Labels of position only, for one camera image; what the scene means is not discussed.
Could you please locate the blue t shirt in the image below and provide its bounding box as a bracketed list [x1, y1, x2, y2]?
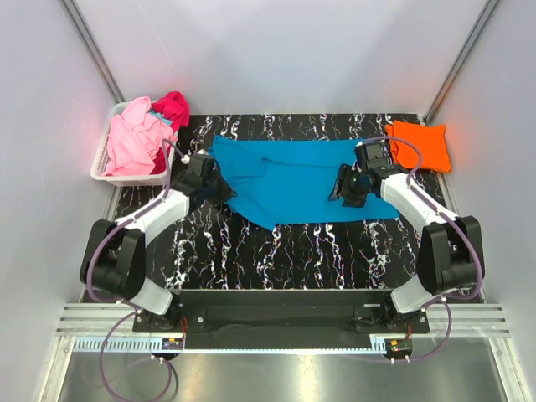
[209, 136, 399, 230]

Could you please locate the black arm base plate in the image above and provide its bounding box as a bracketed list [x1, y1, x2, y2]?
[133, 290, 430, 353]

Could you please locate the white plastic laundry basket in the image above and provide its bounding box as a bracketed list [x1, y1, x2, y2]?
[90, 96, 178, 187]

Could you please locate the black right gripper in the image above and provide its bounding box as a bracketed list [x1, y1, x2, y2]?
[327, 163, 369, 209]

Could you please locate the light blue garment in basket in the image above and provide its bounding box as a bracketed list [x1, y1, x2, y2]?
[149, 110, 173, 126]

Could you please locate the magenta t shirt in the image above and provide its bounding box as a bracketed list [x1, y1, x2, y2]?
[151, 91, 190, 175]

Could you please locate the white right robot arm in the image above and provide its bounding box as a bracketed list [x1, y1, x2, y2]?
[328, 137, 485, 332]

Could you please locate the light pink t shirt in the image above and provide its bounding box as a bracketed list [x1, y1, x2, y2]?
[103, 96, 169, 177]

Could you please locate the folded orange t shirt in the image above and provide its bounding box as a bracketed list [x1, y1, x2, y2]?
[384, 121, 451, 173]

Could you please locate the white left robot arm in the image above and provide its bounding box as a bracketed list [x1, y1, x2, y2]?
[80, 153, 233, 332]

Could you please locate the aluminium frame rail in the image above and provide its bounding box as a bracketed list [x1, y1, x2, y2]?
[55, 304, 512, 336]

